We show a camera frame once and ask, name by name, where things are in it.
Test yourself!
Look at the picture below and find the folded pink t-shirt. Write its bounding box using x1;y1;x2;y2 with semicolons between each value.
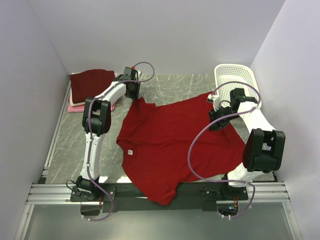
67;102;101;113

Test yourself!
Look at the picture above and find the white perforated plastic basket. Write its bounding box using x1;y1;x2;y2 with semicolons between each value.
214;64;260;107

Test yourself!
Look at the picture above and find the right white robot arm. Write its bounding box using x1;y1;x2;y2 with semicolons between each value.
204;88;286;201

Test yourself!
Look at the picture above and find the aluminium extrusion rail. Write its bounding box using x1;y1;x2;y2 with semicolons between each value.
26;182;291;205

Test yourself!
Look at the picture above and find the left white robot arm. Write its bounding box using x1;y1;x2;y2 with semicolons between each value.
70;66;141;202

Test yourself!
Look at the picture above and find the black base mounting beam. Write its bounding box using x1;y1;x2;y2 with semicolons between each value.
70;182;249;215

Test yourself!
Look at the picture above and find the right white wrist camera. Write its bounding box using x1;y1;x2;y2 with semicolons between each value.
207;93;221;110

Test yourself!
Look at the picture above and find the folded dark red t-shirt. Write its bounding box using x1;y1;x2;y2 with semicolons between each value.
70;69;115;98

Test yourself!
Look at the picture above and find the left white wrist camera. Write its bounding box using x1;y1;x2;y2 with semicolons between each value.
131;66;142;81

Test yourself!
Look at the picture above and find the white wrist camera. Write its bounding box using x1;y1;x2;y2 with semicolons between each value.
131;66;142;81
207;93;221;110

